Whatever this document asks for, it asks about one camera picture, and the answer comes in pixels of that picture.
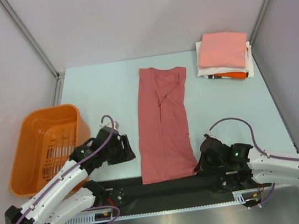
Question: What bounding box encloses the red t shirt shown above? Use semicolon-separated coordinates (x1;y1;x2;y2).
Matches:
138;67;197;185

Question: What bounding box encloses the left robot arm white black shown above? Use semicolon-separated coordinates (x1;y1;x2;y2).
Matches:
4;126;136;224

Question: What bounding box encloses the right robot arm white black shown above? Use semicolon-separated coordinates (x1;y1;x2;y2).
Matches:
194;136;299;191

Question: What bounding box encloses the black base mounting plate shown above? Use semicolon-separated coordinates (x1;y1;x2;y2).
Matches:
94;171;261;216

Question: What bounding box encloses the orange plastic laundry basket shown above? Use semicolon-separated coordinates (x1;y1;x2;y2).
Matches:
9;104;90;198

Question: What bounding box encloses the folded orange white t shirt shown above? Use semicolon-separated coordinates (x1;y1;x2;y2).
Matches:
205;72;249;80

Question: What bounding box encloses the folded pink t shirt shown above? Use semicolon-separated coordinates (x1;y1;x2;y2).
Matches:
198;31;247;69

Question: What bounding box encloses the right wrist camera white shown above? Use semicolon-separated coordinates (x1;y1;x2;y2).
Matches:
204;134;214;138

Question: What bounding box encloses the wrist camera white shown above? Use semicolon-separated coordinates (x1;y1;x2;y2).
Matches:
204;134;214;138
99;121;120;131

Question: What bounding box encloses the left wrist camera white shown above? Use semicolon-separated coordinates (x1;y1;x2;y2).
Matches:
99;121;120;131

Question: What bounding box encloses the white slotted cable duct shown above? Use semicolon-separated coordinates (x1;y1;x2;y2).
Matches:
64;188;258;224

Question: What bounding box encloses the left aluminium frame post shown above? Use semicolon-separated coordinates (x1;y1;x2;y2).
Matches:
0;0;61;86

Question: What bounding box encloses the aluminium frame post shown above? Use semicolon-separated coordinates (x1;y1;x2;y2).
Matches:
242;0;297;45
0;0;61;86

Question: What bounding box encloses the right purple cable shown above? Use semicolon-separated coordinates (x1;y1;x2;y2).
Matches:
206;108;299;212

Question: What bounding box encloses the right aluminium frame post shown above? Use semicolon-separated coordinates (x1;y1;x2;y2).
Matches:
242;0;297;45

